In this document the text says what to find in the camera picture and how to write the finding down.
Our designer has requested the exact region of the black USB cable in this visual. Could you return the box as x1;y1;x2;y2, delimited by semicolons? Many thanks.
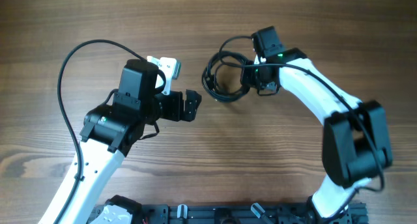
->
201;50;253;104

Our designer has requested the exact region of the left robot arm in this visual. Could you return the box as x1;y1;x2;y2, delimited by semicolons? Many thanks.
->
40;57;202;223

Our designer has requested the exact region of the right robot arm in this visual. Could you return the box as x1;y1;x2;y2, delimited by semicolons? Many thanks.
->
241;27;393;223

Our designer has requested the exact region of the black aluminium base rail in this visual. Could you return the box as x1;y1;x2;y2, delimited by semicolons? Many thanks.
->
134;203;369;224

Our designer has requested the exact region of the left camera black cable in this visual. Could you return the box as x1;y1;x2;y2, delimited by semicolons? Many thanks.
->
57;38;148;224

